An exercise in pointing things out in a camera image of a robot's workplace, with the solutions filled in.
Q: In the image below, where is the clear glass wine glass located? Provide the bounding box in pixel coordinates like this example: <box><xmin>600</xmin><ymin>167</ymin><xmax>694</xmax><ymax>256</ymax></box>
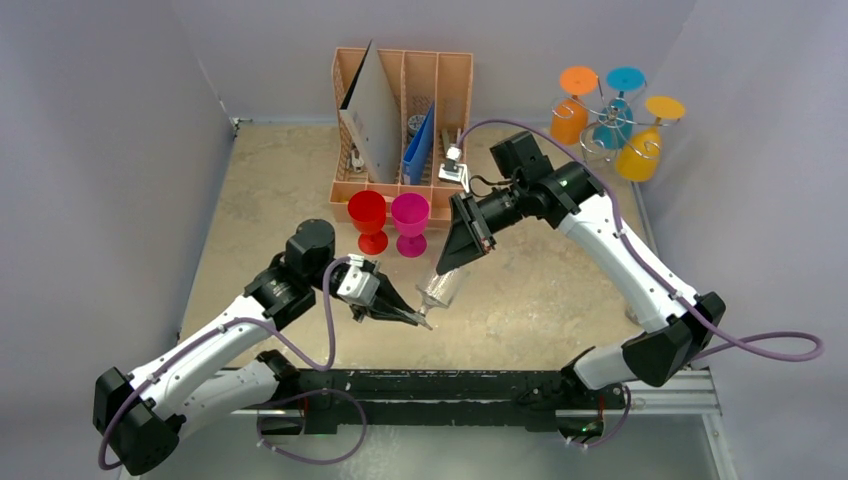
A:
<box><xmin>415</xmin><ymin>263</ymin><xmax>471</xmax><ymax>331</ymax></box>

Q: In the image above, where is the pink wine glass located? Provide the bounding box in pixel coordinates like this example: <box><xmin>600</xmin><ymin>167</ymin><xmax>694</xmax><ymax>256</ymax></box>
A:
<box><xmin>390</xmin><ymin>193</ymin><xmax>430</xmax><ymax>258</ymax></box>

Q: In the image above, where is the red wine glass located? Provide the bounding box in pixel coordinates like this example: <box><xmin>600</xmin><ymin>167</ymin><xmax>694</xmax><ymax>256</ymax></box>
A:
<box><xmin>347</xmin><ymin>191</ymin><xmax>388</xmax><ymax>255</ymax></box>

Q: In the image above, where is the yellow wine glass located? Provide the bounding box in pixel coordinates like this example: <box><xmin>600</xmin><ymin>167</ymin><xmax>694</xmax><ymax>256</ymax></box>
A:
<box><xmin>615</xmin><ymin>96</ymin><xmax>686</xmax><ymax>183</ymax></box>

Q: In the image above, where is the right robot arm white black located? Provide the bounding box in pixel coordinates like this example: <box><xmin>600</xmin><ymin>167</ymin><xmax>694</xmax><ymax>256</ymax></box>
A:
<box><xmin>436</xmin><ymin>131</ymin><xmax>726</xmax><ymax>407</ymax></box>

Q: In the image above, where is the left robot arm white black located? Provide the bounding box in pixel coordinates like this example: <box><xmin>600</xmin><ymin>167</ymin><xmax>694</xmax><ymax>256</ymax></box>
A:
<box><xmin>93</xmin><ymin>219</ymin><xmax>426</xmax><ymax>475</ymax></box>

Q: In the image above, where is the orange wine glass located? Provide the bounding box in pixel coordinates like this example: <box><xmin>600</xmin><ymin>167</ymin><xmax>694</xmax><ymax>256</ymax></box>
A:
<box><xmin>550</xmin><ymin>65</ymin><xmax>598</xmax><ymax>145</ymax></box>

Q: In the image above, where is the chrome wine glass rack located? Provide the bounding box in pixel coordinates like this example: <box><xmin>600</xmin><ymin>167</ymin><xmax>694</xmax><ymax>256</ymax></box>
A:
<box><xmin>550</xmin><ymin>86</ymin><xmax>686</xmax><ymax>163</ymax></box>

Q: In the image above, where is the blue wine glass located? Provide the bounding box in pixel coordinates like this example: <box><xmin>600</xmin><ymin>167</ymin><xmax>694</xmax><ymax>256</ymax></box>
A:
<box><xmin>591</xmin><ymin>66</ymin><xmax>646</xmax><ymax>150</ymax></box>

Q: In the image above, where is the grey stapler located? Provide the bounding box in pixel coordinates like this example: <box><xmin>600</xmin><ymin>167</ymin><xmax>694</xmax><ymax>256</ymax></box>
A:
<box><xmin>440</xmin><ymin>128</ymin><xmax>462</xmax><ymax>155</ymax></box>

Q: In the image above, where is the blue folder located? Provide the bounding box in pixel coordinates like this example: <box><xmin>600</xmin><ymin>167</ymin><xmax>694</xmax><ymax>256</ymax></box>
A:
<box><xmin>401</xmin><ymin>104</ymin><xmax>435</xmax><ymax>185</ymax></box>

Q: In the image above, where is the tape roll in organizer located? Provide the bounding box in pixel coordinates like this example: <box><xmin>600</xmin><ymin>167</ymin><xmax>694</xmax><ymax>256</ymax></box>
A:
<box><xmin>406</xmin><ymin>114</ymin><xmax>427</xmax><ymax>138</ymax></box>

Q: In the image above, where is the peach plastic desk organizer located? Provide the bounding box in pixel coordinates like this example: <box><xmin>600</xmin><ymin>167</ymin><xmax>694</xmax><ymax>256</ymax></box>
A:
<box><xmin>329</xmin><ymin>45</ymin><xmax>474</xmax><ymax>229</ymax></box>

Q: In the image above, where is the grey white folder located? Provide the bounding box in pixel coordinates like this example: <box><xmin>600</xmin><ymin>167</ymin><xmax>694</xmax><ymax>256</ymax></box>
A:
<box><xmin>338</xmin><ymin>41</ymin><xmax>402</xmax><ymax>184</ymax></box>

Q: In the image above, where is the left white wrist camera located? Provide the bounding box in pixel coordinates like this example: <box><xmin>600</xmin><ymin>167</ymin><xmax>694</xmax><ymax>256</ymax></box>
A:
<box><xmin>337</xmin><ymin>255</ymin><xmax>379</xmax><ymax>307</ymax></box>

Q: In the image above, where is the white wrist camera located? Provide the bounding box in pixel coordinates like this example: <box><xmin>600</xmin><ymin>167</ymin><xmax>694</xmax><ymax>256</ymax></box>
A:
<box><xmin>438</xmin><ymin>144</ymin><xmax>470</xmax><ymax>194</ymax></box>
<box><xmin>337</xmin><ymin>255</ymin><xmax>379</xmax><ymax>307</ymax></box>

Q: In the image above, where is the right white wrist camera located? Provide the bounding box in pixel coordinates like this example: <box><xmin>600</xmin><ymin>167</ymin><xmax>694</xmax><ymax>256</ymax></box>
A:
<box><xmin>438</xmin><ymin>144</ymin><xmax>470</xmax><ymax>194</ymax></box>

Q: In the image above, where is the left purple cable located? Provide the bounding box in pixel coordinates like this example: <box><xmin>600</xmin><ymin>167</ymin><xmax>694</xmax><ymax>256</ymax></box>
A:
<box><xmin>97</xmin><ymin>256</ymin><xmax>369</xmax><ymax>472</ymax></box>

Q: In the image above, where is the purple cable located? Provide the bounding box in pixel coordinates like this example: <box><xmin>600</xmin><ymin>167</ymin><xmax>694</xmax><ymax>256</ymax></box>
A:
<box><xmin>97</xmin><ymin>256</ymin><xmax>369</xmax><ymax>472</ymax></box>
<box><xmin>457</xmin><ymin>119</ymin><xmax>825</xmax><ymax>452</ymax></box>

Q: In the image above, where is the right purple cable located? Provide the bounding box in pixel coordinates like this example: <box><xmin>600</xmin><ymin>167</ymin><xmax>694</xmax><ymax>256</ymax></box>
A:
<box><xmin>457</xmin><ymin>119</ymin><xmax>825</xmax><ymax>452</ymax></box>

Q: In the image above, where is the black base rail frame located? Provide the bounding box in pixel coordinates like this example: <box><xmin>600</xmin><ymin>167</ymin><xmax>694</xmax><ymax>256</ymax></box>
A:
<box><xmin>250</xmin><ymin>352</ymin><xmax>719</xmax><ymax>443</ymax></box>

